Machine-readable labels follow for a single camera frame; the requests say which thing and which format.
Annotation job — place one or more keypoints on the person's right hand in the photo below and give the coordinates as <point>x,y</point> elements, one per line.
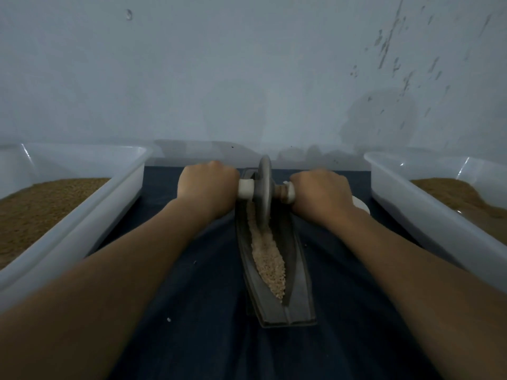
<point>321,198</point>

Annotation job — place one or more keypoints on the person's left hand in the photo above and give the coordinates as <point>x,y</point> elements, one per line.
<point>207,190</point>

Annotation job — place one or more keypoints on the small ground grain portion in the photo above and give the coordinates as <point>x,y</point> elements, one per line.
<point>268,257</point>

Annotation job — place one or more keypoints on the white plastic tray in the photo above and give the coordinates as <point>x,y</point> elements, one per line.
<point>79,217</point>
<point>420,217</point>

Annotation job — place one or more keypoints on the boat-shaped metal grinding trough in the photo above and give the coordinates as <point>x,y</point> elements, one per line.
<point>299,304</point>

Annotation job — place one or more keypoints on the person's right forearm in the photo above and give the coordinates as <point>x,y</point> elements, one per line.
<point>428,300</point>

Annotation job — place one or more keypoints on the person's left forearm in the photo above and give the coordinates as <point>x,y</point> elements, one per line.
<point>79,300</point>

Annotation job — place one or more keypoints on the white round plate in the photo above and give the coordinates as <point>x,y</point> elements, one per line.
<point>362,204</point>

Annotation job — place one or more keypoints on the dark blue tablecloth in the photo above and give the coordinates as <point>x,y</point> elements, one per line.
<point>198,340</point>

